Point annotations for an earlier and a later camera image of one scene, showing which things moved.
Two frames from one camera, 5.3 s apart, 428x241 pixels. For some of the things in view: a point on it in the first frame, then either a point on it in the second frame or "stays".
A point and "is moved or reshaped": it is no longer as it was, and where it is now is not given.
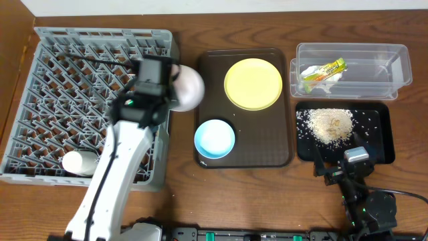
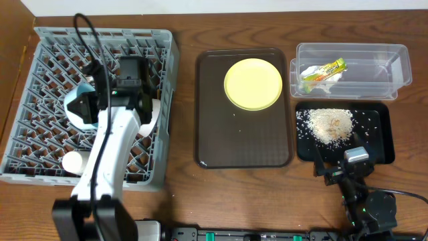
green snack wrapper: [316, 77] stays
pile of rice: [331, 126] stays
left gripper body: [172, 79] → [81, 108]
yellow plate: [253, 84] stays
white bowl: [189, 85] is moved or reshaped
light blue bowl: [215, 138] → [73, 118]
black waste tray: [334, 126] stays
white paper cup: [82, 163] stays
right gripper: [333, 173] stays
